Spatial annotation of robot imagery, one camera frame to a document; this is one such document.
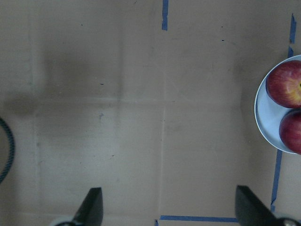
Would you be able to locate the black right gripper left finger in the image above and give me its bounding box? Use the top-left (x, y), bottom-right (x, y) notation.
top-left (50, 187), bottom-right (104, 226)

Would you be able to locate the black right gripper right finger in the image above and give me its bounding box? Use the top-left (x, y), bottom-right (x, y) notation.
top-left (235, 186), bottom-right (301, 226)

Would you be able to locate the red apple on plate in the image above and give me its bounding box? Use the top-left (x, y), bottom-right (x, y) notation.
top-left (279, 110), bottom-right (301, 154)
top-left (266, 60), bottom-right (301, 108)

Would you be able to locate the light blue plate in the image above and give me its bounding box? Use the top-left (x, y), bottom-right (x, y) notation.
top-left (254, 55), bottom-right (301, 153)

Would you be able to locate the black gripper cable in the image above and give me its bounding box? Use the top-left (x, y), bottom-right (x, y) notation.
top-left (0, 116), bottom-right (16, 186)

